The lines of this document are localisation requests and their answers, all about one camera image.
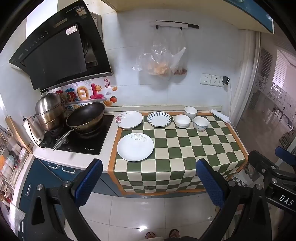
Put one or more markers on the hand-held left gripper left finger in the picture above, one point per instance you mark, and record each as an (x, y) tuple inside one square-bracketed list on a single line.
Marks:
[(89, 183)]

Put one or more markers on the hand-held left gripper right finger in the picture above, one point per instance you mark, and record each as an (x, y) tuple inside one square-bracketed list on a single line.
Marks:
[(210, 183)]

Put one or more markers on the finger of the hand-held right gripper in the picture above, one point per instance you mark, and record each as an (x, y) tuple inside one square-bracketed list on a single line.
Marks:
[(285, 154), (260, 165)]

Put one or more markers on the white bowl with coloured dots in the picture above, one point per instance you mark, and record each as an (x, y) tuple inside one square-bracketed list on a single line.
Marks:
[(200, 125)]

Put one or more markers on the pink floral white plate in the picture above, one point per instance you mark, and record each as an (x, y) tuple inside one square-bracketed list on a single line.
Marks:
[(129, 120)]

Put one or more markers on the blue striped white plate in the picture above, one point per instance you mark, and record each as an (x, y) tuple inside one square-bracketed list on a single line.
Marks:
[(159, 119)]

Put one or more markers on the green checkered table mat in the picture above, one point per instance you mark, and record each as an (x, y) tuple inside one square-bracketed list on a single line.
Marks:
[(185, 153)]

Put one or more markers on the black glass cooktop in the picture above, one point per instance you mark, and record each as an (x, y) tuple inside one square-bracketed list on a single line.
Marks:
[(92, 143)]

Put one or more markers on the large white plate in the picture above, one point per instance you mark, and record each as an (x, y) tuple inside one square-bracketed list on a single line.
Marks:
[(135, 148)]

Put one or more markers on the frosted glass sliding door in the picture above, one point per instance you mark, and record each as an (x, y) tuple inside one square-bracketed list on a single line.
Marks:
[(268, 97)]

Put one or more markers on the person's right foot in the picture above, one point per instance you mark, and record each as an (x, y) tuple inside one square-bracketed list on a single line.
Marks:
[(174, 233)]

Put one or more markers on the person's foot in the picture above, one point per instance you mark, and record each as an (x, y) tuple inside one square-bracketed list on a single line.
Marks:
[(150, 235), (174, 233)]

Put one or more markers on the white folded cloth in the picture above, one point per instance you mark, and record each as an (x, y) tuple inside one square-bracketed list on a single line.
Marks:
[(219, 115)]

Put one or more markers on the wide white bowl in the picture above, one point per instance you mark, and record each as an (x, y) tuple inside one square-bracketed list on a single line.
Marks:
[(182, 121)]

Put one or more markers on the white bowl with dark rim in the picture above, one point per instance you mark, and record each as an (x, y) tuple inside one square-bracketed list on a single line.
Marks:
[(190, 112)]

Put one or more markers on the white kitchen appliance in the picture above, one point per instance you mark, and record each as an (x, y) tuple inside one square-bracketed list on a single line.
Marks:
[(32, 132)]

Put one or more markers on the person's left foot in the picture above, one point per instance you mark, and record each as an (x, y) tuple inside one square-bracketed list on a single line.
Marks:
[(150, 235)]

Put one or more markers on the white plastic bag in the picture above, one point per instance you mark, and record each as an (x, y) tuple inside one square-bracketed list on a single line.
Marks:
[(16, 216)]

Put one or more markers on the cluttered storage rack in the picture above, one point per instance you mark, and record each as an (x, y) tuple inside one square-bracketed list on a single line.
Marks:
[(10, 166)]

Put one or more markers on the wooden cutting board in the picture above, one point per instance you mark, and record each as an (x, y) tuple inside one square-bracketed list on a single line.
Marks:
[(19, 136)]

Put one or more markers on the steel steamer pot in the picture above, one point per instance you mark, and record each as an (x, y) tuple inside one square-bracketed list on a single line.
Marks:
[(47, 109)]

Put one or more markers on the black plug adapter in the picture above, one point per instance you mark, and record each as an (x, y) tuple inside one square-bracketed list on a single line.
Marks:
[(226, 80)]

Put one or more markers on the clear bag of red food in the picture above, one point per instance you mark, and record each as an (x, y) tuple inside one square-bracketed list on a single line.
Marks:
[(179, 62)]

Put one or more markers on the clear bag of oranges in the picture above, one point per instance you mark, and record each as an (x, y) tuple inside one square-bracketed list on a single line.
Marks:
[(157, 62)]

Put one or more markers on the black range hood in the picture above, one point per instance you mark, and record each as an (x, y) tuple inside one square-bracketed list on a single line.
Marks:
[(57, 51)]

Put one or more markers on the colourful wall stickers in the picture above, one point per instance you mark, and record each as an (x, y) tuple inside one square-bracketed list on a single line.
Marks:
[(94, 91)]

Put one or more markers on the white wall socket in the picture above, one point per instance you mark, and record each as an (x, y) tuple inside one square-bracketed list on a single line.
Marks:
[(205, 79), (217, 81)]

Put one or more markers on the blue wall cabinet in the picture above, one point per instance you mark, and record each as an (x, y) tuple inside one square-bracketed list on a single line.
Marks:
[(252, 16)]

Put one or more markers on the wall hook rail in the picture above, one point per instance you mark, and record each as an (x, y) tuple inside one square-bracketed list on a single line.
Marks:
[(171, 23)]

